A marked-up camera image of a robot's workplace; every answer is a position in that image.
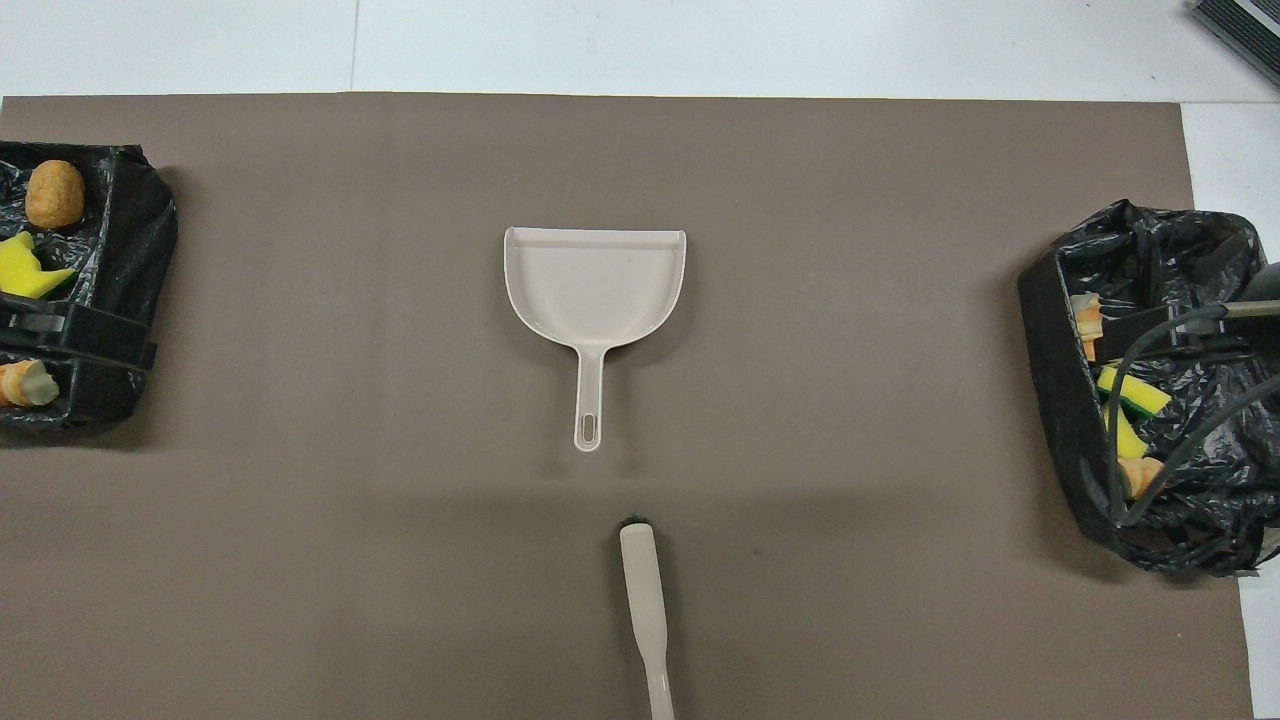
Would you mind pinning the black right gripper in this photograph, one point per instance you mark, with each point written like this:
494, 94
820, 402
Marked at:
1265, 282

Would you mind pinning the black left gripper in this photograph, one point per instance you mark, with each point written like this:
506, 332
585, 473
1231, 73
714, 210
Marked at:
25, 320

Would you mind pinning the large green yellow sponge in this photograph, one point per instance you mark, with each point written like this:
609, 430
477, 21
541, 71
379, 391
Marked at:
1140, 392

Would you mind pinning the striped toy croissant piece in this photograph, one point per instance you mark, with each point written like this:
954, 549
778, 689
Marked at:
1085, 312

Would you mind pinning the plump toy croissant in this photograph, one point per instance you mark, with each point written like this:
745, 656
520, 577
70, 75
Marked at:
25, 383

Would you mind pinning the all yellow sponge piece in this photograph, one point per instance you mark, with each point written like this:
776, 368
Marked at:
28, 275

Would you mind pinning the small green yellow sponge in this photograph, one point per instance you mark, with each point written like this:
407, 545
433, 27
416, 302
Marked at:
1128, 440

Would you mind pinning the pale toy toast piece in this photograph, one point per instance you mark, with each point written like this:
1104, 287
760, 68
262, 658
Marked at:
1145, 470

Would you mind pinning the oval golden toy bread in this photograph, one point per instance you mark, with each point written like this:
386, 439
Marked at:
55, 195

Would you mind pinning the beige plastic dustpan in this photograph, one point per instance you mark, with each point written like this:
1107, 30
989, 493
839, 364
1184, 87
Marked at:
595, 290

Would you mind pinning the beige hand brush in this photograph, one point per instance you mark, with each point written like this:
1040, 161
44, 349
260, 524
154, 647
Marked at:
645, 590

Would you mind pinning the black bag lined bin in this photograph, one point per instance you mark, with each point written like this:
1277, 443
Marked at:
130, 220
1190, 250

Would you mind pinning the dark grey ribbed panel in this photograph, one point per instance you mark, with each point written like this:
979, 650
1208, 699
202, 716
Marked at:
1245, 22

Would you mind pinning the brown table mat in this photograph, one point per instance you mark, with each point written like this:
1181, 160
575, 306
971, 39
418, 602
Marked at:
800, 300

